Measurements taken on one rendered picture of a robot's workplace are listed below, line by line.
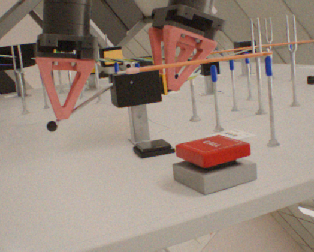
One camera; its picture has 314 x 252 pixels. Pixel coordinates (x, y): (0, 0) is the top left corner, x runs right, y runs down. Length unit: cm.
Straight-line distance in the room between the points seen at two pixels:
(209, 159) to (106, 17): 134
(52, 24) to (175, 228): 29
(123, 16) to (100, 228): 142
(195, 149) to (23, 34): 775
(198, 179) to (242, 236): 930
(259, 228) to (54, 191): 946
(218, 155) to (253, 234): 942
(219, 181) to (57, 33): 26
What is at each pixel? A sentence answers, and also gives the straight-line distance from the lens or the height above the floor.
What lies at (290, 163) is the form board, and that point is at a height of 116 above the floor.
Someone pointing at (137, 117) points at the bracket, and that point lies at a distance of 58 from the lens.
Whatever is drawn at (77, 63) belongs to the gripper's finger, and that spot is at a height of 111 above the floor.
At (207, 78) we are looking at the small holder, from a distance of 93.
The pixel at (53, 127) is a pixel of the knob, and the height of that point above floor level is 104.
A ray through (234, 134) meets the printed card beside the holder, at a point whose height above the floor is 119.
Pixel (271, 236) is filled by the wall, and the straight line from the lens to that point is 1008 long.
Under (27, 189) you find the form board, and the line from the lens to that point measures 47.
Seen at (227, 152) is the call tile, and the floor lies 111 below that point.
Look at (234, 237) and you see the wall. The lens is 959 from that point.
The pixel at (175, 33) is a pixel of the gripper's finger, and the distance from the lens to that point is 55.
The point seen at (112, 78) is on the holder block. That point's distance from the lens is 56.
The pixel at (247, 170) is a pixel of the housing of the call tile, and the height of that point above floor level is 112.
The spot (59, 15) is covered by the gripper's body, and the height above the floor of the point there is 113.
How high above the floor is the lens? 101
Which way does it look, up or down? 12 degrees up
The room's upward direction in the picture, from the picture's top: 43 degrees clockwise
